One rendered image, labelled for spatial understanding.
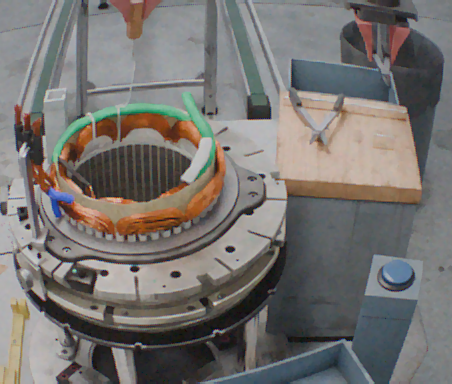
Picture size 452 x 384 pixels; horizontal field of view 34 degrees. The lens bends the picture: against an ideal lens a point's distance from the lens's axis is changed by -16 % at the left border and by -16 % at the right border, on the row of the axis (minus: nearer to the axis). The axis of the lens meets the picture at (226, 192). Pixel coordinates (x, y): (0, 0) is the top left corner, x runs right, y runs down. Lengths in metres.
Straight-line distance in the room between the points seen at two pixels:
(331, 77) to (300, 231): 0.31
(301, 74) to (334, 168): 0.28
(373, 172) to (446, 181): 1.91
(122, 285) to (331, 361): 0.22
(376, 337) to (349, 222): 0.18
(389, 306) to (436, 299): 1.51
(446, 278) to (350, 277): 1.42
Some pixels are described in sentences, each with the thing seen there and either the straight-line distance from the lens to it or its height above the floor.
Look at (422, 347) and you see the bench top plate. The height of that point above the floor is 0.78.
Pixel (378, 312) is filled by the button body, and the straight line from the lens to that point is 0.90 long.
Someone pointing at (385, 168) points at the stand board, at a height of 1.06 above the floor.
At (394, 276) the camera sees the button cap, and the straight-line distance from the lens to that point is 0.89.
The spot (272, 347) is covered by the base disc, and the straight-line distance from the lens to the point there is 1.14.
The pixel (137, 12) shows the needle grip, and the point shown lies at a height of 1.32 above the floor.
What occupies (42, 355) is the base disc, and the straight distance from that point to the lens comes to 1.13.
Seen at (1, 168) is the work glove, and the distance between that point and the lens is 1.50.
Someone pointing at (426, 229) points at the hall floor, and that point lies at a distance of 2.66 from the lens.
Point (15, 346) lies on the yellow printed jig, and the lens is 1.16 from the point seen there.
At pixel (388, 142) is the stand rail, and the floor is 1.08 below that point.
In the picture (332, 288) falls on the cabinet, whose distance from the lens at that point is 1.10.
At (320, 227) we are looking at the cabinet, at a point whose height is 0.99.
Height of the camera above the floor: 1.64
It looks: 37 degrees down
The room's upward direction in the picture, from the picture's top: 1 degrees clockwise
